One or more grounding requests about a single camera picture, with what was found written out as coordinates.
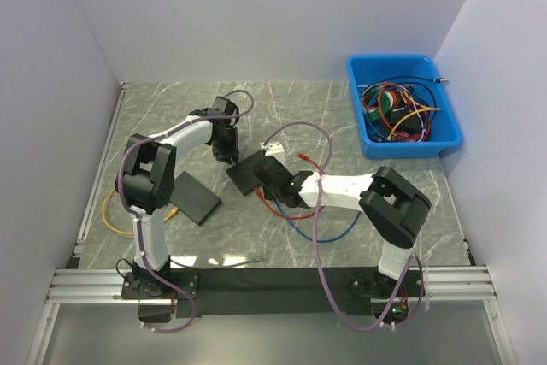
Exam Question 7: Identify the blue ethernet cable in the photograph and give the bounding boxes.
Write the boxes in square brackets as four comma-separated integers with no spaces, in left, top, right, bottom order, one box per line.
[273,200,363,244]

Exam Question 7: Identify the red ethernet cable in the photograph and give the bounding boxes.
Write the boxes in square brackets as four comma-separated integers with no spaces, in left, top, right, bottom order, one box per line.
[254,152,326,221]

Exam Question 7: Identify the black network switch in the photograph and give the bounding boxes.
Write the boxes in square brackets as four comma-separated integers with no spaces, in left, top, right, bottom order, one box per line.
[170,172,222,226]
[226,150,264,197]

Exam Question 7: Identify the grey ethernet cable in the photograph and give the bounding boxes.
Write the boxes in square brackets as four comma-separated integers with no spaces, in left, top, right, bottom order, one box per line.
[170,256,268,268]

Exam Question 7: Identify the orange ethernet cable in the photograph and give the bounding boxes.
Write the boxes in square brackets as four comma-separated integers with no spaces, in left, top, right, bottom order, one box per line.
[102,187,179,237]

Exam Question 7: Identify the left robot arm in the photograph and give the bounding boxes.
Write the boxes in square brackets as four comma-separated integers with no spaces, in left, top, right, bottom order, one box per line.
[115,97,244,298]

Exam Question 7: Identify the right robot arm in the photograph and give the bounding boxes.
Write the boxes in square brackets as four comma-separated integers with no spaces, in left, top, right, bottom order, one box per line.
[252,156,432,296]

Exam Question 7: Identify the black mounting base bar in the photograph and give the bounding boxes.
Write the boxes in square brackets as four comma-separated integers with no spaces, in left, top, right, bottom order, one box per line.
[120,267,426,320]

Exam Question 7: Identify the blue plastic bin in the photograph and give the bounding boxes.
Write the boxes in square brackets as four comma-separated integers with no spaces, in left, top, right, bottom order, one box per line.
[346,54,462,159]

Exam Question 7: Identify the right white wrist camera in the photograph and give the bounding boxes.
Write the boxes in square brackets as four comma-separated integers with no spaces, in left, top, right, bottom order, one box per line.
[260,142,285,166]

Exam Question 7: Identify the tangled cables in bin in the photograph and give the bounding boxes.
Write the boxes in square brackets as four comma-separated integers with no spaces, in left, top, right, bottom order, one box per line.
[359,76,450,144]

